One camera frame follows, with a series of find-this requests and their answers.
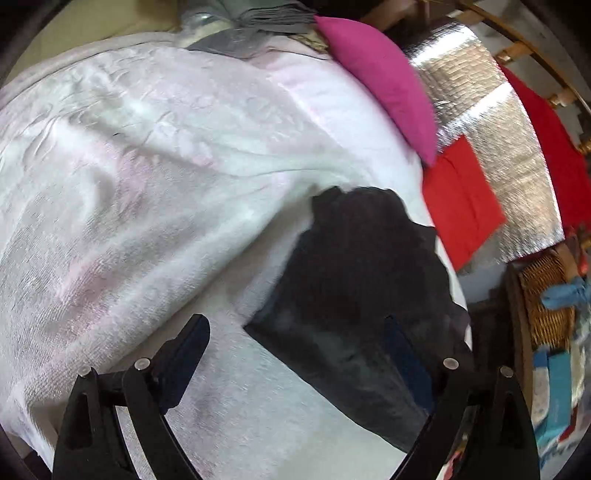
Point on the wooden table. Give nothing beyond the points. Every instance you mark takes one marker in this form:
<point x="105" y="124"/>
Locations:
<point x="517" y="323"/>

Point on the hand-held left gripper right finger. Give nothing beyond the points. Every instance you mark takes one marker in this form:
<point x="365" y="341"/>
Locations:
<point x="406" y="360"/>

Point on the pink pillow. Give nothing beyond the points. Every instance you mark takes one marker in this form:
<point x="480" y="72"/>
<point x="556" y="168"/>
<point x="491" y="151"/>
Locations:
<point x="383" y="78"/>

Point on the light blue cloth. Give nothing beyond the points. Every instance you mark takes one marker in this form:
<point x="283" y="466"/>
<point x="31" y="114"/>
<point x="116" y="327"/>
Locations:
<point x="568" y="293"/>

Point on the blue cardboard box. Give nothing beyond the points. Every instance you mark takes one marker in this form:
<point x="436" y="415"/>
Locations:
<point x="559" y="397"/>

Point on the wooden stair railing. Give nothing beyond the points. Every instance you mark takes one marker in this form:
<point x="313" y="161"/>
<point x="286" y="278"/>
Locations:
<point x="517" y="46"/>

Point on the red pillow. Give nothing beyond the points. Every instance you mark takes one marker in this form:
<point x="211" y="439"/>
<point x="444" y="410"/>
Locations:
<point x="461" y="203"/>

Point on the dark navy puffer jacket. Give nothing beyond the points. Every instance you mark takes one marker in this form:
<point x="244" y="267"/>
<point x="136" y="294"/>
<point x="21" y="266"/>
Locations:
<point x="360" y="267"/>

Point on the white blanket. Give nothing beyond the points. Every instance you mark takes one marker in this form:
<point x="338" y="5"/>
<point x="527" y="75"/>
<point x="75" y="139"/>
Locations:
<point x="138" y="184"/>

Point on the beige leather sofa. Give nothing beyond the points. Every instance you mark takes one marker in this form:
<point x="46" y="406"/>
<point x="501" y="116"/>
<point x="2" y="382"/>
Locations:
<point x="92" y="23"/>

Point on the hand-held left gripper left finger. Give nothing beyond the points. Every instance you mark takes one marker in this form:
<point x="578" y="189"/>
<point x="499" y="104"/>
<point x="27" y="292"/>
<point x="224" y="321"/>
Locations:
<point x="191" y="341"/>

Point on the silver insulation panel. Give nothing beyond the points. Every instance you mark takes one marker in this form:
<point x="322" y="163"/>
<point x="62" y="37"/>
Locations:
<point x="498" y="152"/>

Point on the grey cloth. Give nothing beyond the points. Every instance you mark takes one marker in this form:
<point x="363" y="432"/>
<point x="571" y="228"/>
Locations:
<point x="258" y="23"/>

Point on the wicker basket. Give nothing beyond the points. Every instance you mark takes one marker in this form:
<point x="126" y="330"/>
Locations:
<point x="547" y="300"/>

